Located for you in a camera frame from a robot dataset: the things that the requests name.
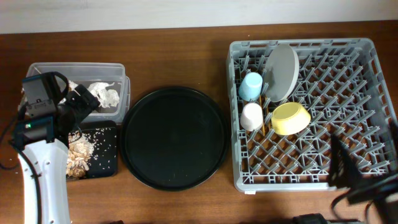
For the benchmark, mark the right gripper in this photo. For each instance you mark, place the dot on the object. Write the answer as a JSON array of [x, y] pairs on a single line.
[[363, 191]]

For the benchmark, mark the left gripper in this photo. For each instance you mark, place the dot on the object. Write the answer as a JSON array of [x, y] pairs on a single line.
[[85, 109]]

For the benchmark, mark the white napkin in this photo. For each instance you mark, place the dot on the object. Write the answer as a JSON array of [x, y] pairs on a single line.
[[105, 94]]

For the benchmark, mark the food scraps and rice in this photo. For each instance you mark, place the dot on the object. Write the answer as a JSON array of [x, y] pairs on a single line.
[[79, 152]]

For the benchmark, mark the yellow bowl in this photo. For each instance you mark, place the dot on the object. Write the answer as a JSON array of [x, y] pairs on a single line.
[[290, 118]]

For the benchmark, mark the pale green plate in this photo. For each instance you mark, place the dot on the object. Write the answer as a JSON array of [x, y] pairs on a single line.
[[282, 70]]

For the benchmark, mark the pink plastic cup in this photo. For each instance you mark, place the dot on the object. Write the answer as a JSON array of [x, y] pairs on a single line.
[[251, 117]]

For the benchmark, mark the wooden chopstick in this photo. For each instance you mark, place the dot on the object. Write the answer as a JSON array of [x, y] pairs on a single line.
[[262, 111], [267, 112]]

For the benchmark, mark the blue plastic cup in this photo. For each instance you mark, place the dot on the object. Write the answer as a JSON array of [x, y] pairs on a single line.
[[251, 86]]

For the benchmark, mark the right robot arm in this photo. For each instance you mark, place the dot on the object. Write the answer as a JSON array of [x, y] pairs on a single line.
[[386, 207]]

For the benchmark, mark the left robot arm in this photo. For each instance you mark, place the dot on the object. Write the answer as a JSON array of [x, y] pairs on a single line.
[[42, 145]]

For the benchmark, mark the clear plastic waste bin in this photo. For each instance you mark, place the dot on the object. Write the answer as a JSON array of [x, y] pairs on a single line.
[[86, 73]]

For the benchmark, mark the grey dishwasher rack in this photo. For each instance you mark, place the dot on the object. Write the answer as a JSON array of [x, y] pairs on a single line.
[[341, 84]]

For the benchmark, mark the black rectangular tray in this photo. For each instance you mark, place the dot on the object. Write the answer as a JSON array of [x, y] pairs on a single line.
[[105, 158]]

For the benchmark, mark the round black serving tray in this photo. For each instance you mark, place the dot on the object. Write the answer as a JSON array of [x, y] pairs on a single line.
[[174, 138]]

